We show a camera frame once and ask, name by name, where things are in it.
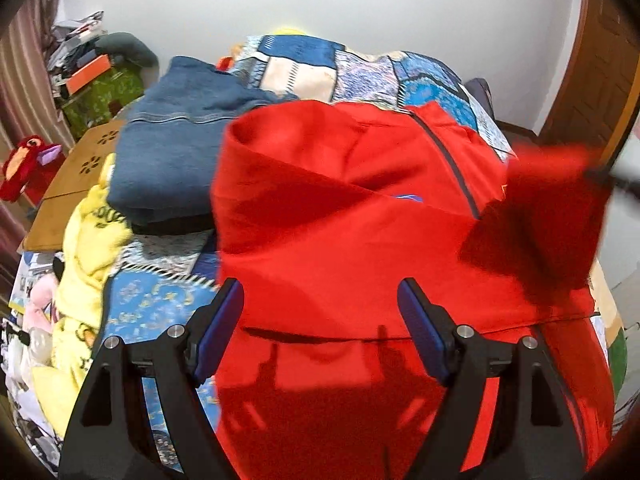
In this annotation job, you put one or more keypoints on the orange box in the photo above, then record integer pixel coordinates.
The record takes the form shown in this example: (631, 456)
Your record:
(87, 74)

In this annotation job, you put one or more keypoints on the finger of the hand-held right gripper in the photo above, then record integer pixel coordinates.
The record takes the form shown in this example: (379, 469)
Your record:
(619, 177)

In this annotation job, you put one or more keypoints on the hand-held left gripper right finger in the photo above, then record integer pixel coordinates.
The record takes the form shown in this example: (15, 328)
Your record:
(425, 332)

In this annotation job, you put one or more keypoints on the grey backpack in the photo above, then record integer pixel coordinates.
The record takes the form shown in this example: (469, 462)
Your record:
(480, 91)

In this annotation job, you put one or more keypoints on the orange cloth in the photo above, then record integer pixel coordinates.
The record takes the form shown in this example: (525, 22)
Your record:
(225, 63)

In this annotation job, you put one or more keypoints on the grey-green neck pillow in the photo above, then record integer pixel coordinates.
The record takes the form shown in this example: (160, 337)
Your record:
(125, 45)

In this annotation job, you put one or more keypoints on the green patterned box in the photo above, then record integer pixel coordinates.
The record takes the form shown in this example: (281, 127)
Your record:
(100, 102)

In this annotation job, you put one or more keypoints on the pile of papers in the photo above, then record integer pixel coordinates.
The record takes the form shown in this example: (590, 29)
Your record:
(75, 40)

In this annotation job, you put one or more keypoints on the red plush toy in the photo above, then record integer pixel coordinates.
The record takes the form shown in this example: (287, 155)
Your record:
(25, 160)

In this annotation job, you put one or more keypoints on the red jacket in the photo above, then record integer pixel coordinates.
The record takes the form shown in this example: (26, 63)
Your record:
(325, 240)

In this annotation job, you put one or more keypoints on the black folded garment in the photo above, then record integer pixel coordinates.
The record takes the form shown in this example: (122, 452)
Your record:
(175, 224)

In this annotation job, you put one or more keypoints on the blue patchwork bedsheet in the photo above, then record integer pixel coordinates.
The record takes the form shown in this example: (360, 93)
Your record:
(300, 67)

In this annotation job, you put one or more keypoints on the blue denim garment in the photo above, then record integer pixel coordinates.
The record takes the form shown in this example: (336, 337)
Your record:
(170, 160)

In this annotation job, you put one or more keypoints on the pink cloth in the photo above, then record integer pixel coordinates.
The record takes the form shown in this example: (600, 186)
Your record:
(41, 302)

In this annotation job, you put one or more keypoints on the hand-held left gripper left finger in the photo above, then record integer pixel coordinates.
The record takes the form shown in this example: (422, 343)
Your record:
(220, 332)

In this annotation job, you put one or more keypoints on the yellow printed blanket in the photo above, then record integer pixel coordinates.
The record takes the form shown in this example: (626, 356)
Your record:
(85, 260)

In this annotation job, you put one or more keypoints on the striped brown curtain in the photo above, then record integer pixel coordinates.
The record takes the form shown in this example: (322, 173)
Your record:
(25, 85)

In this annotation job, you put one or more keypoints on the brown wooden wardrobe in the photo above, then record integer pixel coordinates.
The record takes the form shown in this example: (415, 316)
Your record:
(600, 60)

